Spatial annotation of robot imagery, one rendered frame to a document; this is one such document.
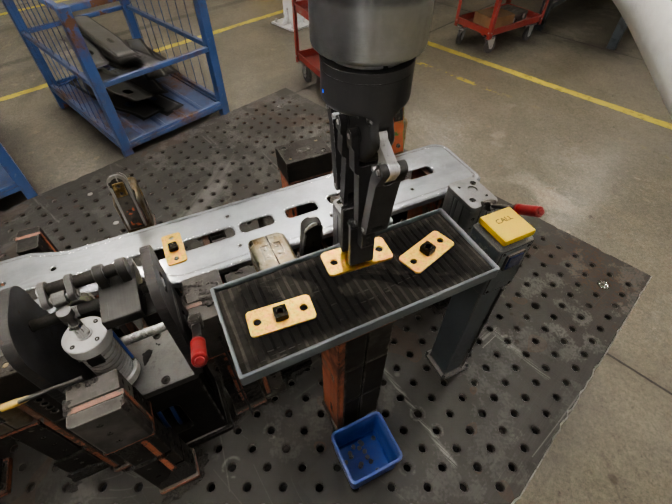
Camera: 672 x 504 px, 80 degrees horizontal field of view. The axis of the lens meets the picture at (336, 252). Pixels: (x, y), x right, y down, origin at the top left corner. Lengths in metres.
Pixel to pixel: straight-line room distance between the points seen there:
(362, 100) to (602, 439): 1.75
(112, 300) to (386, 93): 0.44
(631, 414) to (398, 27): 1.89
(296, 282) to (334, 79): 0.30
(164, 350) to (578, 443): 1.55
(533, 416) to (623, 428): 0.99
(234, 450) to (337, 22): 0.82
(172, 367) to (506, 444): 0.68
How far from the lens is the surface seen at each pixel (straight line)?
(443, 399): 0.98
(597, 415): 1.97
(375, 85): 0.32
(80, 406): 0.64
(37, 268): 0.95
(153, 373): 0.75
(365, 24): 0.29
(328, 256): 0.49
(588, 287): 1.31
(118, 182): 0.91
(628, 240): 2.71
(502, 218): 0.67
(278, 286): 0.54
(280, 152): 1.00
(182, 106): 3.21
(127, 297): 0.59
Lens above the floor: 1.59
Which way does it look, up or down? 48 degrees down
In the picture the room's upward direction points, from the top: straight up
